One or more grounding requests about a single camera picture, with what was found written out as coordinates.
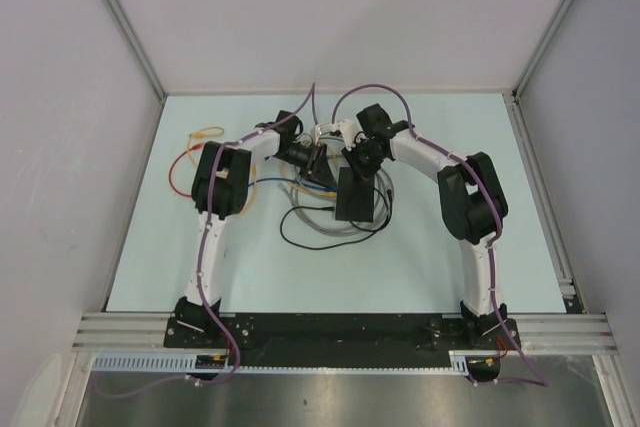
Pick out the blue ethernet cable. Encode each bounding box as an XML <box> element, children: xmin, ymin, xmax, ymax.
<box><xmin>248</xmin><ymin>175</ymin><xmax>341</xmax><ymax>197</ymax></box>

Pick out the black network switch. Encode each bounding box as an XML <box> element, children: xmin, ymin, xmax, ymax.
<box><xmin>335</xmin><ymin>167</ymin><xmax>374</xmax><ymax>223</ymax></box>

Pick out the yellow ethernet cable top port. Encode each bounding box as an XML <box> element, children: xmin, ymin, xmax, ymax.
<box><xmin>186</xmin><ymin>126</ymin><xmax>224</xmax><ymax>168</ymax></box>

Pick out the grey cable duct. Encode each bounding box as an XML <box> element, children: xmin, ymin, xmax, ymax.
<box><xmin>93</xmin><ymin>352</ymin><xmax>468</xmax><ymax>376</ymax></box>

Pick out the aluminium frame rail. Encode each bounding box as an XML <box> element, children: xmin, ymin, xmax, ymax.
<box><xmin>72</xmin><ymin>313</ymin><xmax>618</xmax><ymax>355</ymax></box>

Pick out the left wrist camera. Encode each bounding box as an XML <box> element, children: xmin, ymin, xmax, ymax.
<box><xmin>312</xmin><ymin>123</ymin><xmax>334</xmax><ymax>143</ymax></box>

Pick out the grey ethernet cable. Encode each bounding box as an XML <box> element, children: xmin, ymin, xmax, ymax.
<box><xmin>277</xmin><ymin>139</ymin><xmax>396</xmax><ymax>238</ymax></box>

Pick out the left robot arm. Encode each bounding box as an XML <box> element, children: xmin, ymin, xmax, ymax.
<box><xmin>165</xmin><ymin>111</ymin><xmax>337</xmax><ymax>347</ymax></box>

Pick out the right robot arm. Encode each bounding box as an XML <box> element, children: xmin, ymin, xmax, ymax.
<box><xmin>343</xmin><ymin>104</ymin><xmax>508</xmax><ymax>348</ymax></box>

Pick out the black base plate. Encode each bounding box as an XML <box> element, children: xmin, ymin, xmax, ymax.
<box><xmin>163</xmin><ymin>309</ymin><xmax>520</xmax><ymax>369</ymax></box>

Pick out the black power cable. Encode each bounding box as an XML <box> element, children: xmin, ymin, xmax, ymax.
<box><xmin>278</xmin><ymin>186</ymin><xmax>395</xmax><ymax>251</ymax></box>

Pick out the red ethernet cable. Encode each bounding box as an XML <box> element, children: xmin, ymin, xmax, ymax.
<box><xmin>167</xmin><ymin>141</ymin><xmax>204</xmax><ymax>198</ymax></box>

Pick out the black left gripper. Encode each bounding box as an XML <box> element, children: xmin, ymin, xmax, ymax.
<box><xmin>276</xmin><ymin>142</ymin><xmax>337</xmax><ymax>189</ymax></box>

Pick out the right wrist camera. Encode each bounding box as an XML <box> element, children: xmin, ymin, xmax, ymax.
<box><xmin>331</xmin><ymin>119</ymin><xmax>361</xmax><ymax>150</ymax></box>

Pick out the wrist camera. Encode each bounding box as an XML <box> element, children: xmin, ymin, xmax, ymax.
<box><xmin>331</xmin><ymin>119</ymin><xmax>361</xmax><ymax>150</ymax></box>
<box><xmin>312</xmin><ymin>123</ymin><xmax>334</xmax><ymax>143</ymax></box>

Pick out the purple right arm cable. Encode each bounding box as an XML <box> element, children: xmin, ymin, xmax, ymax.
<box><xmin>331</xmin><ymin>82</ymin><xmax>549</xmax><ymax>387</ymax></box>

